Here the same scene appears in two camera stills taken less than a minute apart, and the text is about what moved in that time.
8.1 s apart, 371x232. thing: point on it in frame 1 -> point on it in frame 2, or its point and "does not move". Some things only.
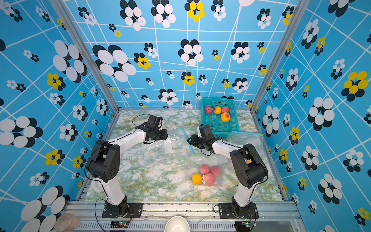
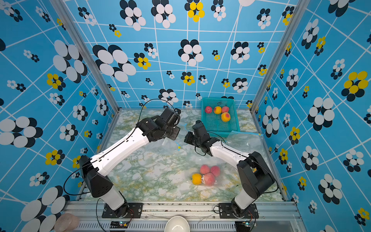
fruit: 215,170 does not move
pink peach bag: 209,179 does not move
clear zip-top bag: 207,171 does not move
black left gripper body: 160,135 -> 172,132
